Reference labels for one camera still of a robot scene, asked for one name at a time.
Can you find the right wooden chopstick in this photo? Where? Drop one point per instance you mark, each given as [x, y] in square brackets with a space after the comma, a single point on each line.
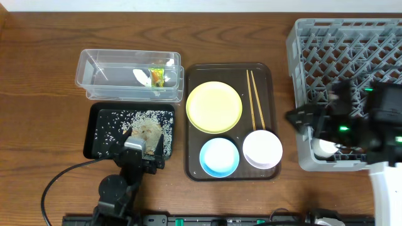
[258, 101]

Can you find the black food waste tray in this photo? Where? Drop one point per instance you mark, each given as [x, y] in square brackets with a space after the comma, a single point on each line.
[97, 107]

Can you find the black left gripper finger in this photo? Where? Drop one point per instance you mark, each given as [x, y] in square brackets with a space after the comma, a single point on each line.
[159, 147]
[117, 146]

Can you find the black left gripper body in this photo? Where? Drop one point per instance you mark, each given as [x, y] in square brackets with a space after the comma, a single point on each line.
[138, 161]

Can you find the grey dishwasher rack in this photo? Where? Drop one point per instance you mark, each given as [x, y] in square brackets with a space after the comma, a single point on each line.
[324, 51]

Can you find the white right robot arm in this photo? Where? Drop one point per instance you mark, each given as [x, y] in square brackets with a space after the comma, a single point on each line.
[378, 133]

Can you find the dark brown serving tray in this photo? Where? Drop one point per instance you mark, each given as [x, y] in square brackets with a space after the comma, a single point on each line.
[233, 74]

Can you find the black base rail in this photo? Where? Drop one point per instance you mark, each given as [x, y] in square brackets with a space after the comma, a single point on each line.
[277, 217]

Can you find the green pandan cake wrapper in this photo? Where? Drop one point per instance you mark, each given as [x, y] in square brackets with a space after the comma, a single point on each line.
[157, 77]

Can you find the left wooden chopstick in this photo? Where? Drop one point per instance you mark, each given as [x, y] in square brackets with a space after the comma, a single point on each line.
[250, 100]

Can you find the light blue bowl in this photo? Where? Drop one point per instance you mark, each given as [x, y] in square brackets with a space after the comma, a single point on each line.
[219, 157]

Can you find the clear plastic waste bin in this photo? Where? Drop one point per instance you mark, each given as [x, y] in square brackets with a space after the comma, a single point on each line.
[108, 75]

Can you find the yellow plate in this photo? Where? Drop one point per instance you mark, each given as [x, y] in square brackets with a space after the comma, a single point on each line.
[214, 107]

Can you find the pink bowl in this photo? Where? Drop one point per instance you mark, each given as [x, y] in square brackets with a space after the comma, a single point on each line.
[262, 149]

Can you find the wooden chopstick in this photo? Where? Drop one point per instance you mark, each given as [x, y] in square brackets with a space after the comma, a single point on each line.
[250, 100]
[258, 101]

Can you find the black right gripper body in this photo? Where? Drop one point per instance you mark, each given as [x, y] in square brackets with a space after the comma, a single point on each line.
[341, 130]

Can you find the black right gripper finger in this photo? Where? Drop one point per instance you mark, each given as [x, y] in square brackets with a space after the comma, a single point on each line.
[306, 133]
[304, 115]

